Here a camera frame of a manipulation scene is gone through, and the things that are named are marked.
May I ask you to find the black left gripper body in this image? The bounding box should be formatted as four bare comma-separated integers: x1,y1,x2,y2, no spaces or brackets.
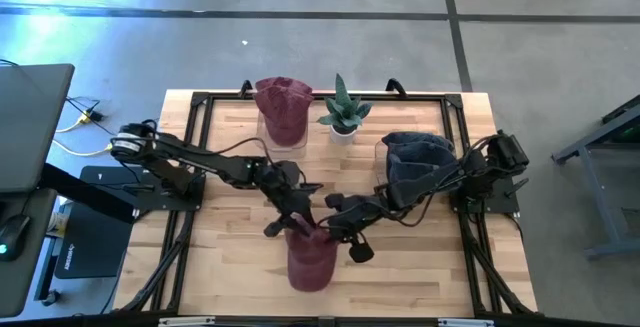
272,180,325,222

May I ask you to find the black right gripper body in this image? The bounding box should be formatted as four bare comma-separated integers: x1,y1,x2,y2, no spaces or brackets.
324,193,389,244

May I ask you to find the maroon baseball cap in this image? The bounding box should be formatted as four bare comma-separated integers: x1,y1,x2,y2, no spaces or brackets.
253,82,316,149
255,76,313,94
284,216,341,294

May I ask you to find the clear plastic bin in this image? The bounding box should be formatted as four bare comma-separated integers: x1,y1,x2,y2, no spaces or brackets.
255,108,311,161

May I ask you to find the dark blue cloth in cup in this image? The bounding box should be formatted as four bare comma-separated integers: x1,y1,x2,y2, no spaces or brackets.
373,135,459,194

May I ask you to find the white plant pot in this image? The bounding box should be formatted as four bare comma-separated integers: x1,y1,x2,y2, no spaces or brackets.
328,123,358,147

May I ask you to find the green succulent plant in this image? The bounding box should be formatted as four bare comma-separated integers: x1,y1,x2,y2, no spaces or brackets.
316,72,374,136

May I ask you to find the black box with logo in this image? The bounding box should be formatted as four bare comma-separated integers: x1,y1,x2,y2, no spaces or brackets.
53,201,134,281

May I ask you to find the black diagonal bar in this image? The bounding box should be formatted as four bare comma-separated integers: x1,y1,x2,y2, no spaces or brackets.
38,161,139,226

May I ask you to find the blue-grey metal cart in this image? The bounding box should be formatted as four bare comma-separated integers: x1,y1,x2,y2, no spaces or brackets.
550,93,640,261

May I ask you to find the dark grey desk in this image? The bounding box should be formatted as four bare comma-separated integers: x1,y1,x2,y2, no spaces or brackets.
0,188,59,319

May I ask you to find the black computer mouse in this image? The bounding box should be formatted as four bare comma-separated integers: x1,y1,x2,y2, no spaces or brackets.
0,213,33,264

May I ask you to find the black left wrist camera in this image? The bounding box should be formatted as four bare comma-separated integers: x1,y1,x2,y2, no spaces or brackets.
263,217,289,239

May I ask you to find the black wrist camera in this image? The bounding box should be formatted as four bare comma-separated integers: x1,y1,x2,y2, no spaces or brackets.
263,217,289,239
347,238,376,265

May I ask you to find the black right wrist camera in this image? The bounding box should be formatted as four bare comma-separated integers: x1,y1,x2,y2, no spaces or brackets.
347,238,376,265

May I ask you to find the black aluminium table frame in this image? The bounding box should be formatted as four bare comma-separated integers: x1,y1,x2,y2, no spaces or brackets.
113,77,539,318

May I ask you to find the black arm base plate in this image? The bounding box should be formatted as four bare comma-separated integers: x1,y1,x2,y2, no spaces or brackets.
449,173,522,216
79,165,208,214

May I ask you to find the silver bracket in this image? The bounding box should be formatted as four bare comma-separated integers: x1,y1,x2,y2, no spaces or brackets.
438,317,497,327
158,316,217,327

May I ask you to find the yellow cable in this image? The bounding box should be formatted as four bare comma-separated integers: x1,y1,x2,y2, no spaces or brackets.
53,113,95,134
51,138,114,159

